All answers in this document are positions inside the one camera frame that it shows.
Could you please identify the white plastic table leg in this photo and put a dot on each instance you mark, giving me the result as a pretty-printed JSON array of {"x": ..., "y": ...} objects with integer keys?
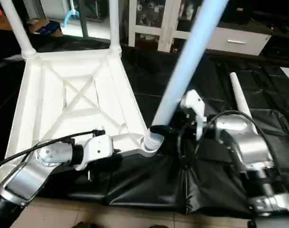
[
  {"x": 241, "y": 95},
  {"x": 18, "y": 28},
  {"x": 114, "y": 23},
  {"x": 187, "y": 66}
]

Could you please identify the white plastic table top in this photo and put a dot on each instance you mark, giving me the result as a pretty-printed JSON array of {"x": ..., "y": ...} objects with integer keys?
[{"x": 73, "y": 99}]

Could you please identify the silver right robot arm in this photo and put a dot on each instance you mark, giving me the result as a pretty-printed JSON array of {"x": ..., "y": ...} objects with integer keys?
[{"x": 253, "y": 156}]

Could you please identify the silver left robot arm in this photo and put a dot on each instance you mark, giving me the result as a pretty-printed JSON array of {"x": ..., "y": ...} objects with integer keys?
[{"x": 30, "y": 171}]

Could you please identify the black work mat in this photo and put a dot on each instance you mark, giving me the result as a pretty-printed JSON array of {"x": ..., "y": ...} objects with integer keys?
[{"x": 153, "y": 185}]

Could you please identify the white low drawer unit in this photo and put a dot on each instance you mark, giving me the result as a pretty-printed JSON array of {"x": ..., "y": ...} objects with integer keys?
[{"x": 237, "y": 42}]

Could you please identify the white glass-door cabinet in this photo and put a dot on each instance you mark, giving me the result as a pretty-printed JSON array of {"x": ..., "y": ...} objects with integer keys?
[{"x": 158, "y": 23}]

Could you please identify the grey metal pole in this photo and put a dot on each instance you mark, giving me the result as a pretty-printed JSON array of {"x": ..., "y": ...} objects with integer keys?
[{"x": 82, "y": 19}]

